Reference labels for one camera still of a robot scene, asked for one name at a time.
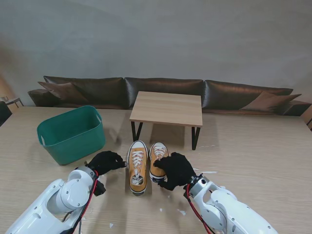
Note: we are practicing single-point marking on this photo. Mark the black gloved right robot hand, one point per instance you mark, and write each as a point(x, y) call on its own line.
point(178, 170)

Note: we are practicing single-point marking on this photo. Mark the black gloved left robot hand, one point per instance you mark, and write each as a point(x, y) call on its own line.
point(107, 162)

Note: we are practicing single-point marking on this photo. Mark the yellow canvas sneaker white laces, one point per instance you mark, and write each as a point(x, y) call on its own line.
point(158, 151)
point(137, 180)

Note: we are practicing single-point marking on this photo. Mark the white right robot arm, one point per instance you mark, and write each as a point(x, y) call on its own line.
point(224, 209)

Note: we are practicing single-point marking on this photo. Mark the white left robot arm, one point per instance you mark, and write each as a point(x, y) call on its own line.
point(68, 192)

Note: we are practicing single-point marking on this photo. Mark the green plastic basket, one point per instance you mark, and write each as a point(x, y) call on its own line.
point(73, 148)

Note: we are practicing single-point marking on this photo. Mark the small wooden table black legs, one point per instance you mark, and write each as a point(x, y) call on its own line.
point(165, 107)

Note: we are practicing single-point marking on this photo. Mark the brown leather cushion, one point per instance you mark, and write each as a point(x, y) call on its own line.
point(61, 91)
point(268, 101)

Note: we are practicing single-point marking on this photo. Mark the dark brown leather sofa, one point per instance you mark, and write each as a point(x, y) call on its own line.
point(165, 85)

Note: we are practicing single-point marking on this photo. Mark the small wooden side table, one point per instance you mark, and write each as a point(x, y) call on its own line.
point(13, 100)

